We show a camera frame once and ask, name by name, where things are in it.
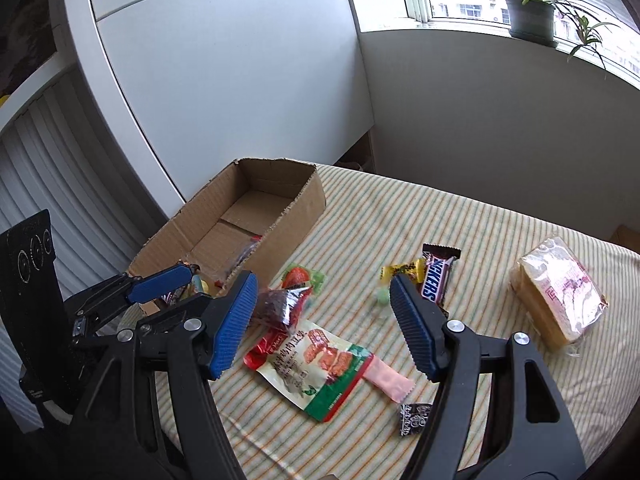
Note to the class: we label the pink candy wrapper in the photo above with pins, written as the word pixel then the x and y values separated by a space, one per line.
pixel 387 382

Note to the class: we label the red strawberry jelly packet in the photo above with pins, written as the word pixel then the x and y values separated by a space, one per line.
pixel 299 277

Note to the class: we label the yellow candy packet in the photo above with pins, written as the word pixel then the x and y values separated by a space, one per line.
pixel 400 270

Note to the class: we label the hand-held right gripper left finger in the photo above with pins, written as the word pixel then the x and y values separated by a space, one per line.
pixel 232 327

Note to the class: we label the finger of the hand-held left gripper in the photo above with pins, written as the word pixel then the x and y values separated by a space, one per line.
pixel 160 281

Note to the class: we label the pale green candy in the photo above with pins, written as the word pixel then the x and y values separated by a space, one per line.
pixel 382 300

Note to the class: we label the bread slices in plastic bag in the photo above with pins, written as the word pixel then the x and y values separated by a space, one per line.
pixel 555 295

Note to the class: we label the green blue jelly cup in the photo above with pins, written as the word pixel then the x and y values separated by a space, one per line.
pixel 201 285

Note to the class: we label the small black chocolate wrapper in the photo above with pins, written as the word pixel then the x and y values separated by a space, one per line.
pixel 414 419

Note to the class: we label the clear packet dark plums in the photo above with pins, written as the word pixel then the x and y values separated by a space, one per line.
pixel 246 254

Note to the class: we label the white cabinet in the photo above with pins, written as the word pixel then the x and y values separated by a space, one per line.
pixel 225 85

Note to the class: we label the brown chocolate bar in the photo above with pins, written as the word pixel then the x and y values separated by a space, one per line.
pixel 436 275

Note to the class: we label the white ribbed panel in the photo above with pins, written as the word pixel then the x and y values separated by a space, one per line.
pixel 60 170

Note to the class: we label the small brown cardboard box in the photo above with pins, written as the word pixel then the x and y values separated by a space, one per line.
pixel 627 237

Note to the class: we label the dark plum packet red trim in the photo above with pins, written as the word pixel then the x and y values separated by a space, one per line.
pixel 280 310

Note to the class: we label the red green meat snack packet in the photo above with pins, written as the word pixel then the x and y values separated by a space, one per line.
pixel 310 370

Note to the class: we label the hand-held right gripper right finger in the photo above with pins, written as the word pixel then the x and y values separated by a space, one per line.
pixel 412 327

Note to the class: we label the potted spider plant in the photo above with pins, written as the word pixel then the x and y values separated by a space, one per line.
pixel 532 15

